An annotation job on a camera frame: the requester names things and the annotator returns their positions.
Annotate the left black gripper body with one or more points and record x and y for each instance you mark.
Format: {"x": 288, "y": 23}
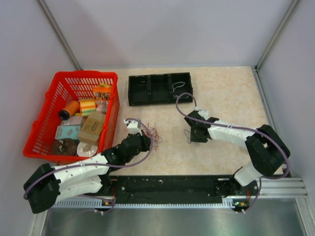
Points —
{"x": 143, "y": 146}

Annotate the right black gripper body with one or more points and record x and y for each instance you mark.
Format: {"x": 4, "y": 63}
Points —
{"x": 195, "y": 137}

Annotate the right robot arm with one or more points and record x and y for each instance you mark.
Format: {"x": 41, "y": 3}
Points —
{"x": 266, "y": 150}

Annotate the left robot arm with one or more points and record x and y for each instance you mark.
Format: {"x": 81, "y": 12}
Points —
{"x": 51, "y": 184}

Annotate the brown cardboard box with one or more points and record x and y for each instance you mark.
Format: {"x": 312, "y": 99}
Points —
{"x": 91, "y": 130}

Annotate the pink wrapped package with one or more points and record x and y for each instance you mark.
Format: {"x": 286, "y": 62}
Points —
{"x": 102, "y": 108}

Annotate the black three-compartment tray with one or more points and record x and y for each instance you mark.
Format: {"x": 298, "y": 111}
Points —
{"x": 155, "y": 89}

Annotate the white round container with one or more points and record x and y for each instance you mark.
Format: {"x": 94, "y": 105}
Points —
{"x": 86, "y": 150}

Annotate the orange snack package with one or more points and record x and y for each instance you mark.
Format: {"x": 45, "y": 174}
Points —
{"x": 101, "y": 94}

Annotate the yellow green striped roll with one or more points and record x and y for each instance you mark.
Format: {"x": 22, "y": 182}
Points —
{"x": 87, "y": 106}

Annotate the pink white box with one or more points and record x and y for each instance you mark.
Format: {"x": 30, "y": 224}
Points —
{"x": 75, "y": 120}

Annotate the orange black cylinder can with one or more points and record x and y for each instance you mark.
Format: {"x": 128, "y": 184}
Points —
{"x": 69, "y": 110}

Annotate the brown furry item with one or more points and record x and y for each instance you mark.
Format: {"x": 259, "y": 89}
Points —
{"x": 64, "y": 147}

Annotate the teal small box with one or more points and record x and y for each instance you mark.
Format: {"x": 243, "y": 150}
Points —
{"x": 67, "y": 132}

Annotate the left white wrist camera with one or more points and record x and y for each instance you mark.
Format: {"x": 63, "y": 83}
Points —
{"x": 133, "y": 126}

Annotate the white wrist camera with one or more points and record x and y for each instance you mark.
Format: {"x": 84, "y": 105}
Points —
{"x": 203, "y": 113}
{"x": 133, "y": 126}

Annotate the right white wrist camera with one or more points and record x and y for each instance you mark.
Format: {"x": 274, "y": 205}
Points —
{"x": 203, "y": 113}

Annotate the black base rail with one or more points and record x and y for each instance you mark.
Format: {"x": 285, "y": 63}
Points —
{"x": 199, "y": 189}

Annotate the white slotted cable duct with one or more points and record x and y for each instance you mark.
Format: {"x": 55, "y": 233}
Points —
{"x": 82, "y": 203}

